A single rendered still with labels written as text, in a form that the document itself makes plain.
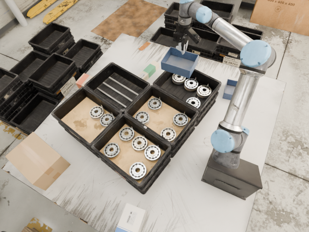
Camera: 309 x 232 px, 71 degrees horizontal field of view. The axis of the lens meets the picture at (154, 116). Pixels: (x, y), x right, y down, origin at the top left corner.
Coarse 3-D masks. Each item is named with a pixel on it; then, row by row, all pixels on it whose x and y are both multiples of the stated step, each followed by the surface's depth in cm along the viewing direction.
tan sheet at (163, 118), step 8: (152, 96) 160; (144, 104) 156; (136, 112) 153; (152, 112) 152; (160, 112) 152; (168, 112) 151; (176, 112) 151; (152, 120) 149; (160, 120) 148; (168, 120) 148; (152, 128) 145; (160, 128) 145; (176, 128) 144; (176, 136) 141
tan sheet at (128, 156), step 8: (136, 136) 143; (120, 144) 141; (128, 144) 140; (152, 144) 139; (120, 152) 138; (128, 152) 137; (136, 152) 137; (152, 152) 136; (112, 160) 135; (120, 160) 135; (128, 160) 135; (136, 160) 134; (144, 160) 134; (128, 168) 132
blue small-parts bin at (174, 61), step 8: (168, 56) 145; (176, 56) 147; (184, 56) 143; (192, 56) 140; (168, 64) 135; (176, 64) 143; (184, 64) 142; (192, 64) 142; (176, 72) 137; (184, 72) 134; (192, 72) 138
